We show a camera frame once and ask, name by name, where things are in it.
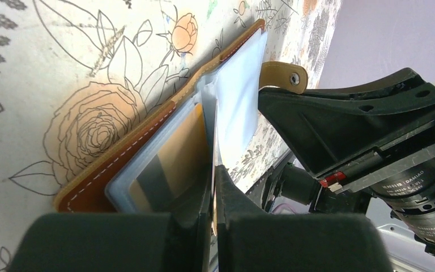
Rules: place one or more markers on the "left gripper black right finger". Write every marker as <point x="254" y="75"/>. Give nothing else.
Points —
<point x="250" y="239"/>

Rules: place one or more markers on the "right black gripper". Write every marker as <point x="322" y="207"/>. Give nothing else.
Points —
<point x="377" y="137"/>

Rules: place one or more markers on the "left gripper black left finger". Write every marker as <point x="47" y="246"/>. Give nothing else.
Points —
<point x="177" y="239"/>

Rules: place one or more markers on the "yellow black credit card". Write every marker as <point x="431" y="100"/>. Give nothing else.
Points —
<point x="171" y="167"/>

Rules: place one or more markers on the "brown leather card holder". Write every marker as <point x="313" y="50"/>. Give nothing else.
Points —
<point x="227" y="87"/>

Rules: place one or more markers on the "floral table mat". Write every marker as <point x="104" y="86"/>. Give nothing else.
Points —
<point x="75" y="76"/>

